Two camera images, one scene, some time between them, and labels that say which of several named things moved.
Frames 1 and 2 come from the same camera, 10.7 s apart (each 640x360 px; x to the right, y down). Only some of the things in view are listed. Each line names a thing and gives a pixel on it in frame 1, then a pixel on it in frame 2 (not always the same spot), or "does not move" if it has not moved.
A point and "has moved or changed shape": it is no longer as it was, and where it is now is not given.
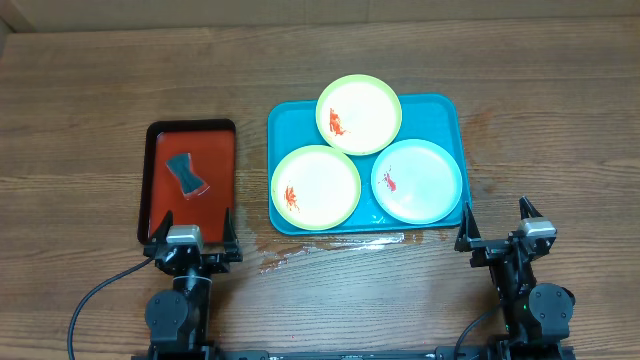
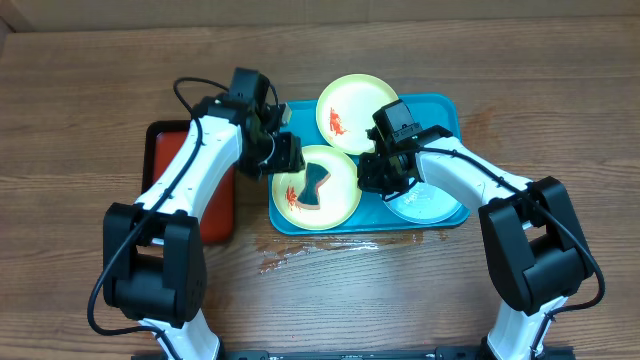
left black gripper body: [219, 264] -> [272, 152]
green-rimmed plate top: [358, 115] does not move
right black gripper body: [489, 248] -> [383, 175]
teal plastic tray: [437, 118] does not move
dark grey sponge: [191, 182] has moved or changed shape
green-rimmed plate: [316, 187] does not move
